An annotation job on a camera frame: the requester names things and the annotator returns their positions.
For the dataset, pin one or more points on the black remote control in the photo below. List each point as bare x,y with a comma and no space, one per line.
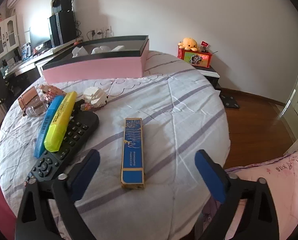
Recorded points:
51,164

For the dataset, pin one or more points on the yellow highlighter pen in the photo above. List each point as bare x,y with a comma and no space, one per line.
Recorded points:
59,123

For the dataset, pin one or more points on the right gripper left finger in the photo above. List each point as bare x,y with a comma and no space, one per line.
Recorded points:
35,220

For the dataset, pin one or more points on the black floor scale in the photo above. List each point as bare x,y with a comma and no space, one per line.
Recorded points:
229,101

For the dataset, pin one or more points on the pink open box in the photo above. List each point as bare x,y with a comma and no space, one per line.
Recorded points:
129,63

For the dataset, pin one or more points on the black white low cabinet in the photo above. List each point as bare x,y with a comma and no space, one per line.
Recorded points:
211,75

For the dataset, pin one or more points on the blue highlighter pen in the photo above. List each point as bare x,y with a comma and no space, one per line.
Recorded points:
51,110

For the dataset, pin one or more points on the red printed storage box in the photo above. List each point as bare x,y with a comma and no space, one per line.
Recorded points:
195,58

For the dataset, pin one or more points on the white desk with drawers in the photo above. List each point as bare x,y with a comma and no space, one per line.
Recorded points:
37,62

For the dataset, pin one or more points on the black computer monitor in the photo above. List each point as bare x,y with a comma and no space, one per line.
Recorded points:
39,38

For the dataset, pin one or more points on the black computer tower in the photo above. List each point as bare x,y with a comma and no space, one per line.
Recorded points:
62,27

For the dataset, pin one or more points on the white glass door cabinet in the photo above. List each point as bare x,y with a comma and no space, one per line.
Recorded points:
8,36

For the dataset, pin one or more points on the clear glass jar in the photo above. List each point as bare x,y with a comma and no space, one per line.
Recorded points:
31,104

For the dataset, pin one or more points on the white brick toy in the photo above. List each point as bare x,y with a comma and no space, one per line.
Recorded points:
94,97

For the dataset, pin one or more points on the white astronaut figure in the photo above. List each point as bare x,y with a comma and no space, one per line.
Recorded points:
101,49

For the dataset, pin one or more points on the orange octopus plush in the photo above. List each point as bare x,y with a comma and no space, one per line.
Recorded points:
188,44

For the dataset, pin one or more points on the white charger block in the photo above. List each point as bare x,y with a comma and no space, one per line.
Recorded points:
118,48

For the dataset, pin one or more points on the blue gold slim box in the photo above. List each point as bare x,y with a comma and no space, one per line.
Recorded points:
132,163

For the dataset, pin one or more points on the white striped quilt cover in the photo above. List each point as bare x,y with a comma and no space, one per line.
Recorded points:
147,185

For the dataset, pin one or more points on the black speaker box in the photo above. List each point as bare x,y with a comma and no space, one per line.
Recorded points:
60,6

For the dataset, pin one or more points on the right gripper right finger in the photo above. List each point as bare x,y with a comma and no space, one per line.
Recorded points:
259,219

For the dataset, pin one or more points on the white plug night light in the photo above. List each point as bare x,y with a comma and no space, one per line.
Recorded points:
79,51

